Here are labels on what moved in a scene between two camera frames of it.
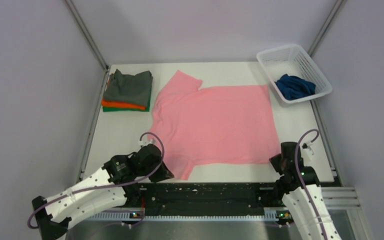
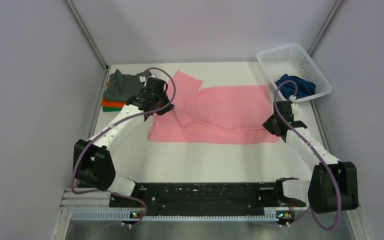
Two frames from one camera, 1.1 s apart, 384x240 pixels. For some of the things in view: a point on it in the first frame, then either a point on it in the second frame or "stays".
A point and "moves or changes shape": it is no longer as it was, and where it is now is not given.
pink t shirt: x=212 y=125 moves or changes shape
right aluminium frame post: x=338 y=5 stays
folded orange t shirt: x=123 y=105 stays
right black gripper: x=274 y=161 -> x=267 y=124
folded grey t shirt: x=129 y=89 stays
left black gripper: x=163 y=174 -> x=169 y=108
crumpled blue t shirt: x=291 y=87 stays
